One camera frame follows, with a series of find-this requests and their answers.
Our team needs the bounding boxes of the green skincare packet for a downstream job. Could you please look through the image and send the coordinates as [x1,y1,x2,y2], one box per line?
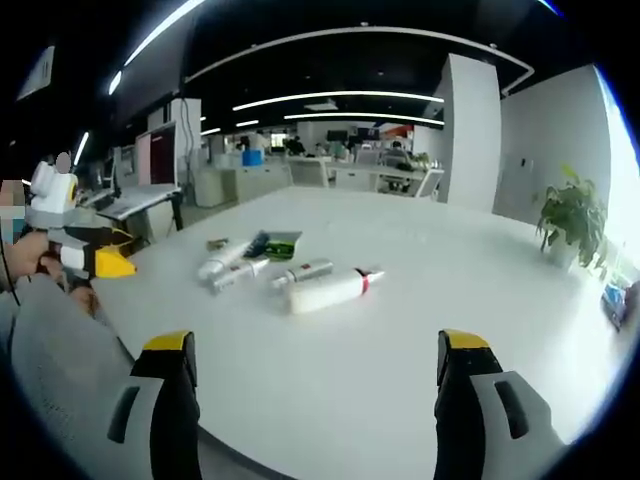
[263,240,297,261]

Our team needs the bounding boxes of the large white skincare bottle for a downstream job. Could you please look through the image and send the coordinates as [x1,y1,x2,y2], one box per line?
[283,267,387,317]

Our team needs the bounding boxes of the potted green plant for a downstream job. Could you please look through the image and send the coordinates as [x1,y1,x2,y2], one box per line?
[535,163,610,281]

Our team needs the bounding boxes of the grey storage box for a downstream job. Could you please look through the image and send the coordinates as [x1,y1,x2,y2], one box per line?
[258,229,304,262]

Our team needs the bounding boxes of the white skincare tube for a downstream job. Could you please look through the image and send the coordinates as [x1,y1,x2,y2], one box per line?
[196,240,253,282]

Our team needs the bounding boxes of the person's left hand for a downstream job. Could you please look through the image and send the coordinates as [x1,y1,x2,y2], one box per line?
[9,232,66,292]

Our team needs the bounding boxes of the white office desk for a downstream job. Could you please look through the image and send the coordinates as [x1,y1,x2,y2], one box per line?
[92,183,185,247]

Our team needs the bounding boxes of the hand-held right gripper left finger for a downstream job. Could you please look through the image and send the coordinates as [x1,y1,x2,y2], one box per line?
[106,329,202,480]

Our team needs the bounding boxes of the blue object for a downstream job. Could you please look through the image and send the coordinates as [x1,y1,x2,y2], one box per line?
[601,281,630,332]

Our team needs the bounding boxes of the dark skincare comb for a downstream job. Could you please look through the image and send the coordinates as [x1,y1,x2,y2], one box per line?
[243,229,270,260]

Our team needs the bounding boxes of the black cable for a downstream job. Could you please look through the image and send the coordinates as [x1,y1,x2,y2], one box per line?
[0,238,22,307]

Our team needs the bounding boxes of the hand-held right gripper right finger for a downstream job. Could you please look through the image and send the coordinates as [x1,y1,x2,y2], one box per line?
[433,328,567,480]

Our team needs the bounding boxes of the silver skincare bottle white cap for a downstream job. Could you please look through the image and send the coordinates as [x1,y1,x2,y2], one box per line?
[206,257,272,297]

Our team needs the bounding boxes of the silver skincare bottle red label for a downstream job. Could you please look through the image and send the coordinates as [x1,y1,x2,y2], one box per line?
[271,257,335,292]

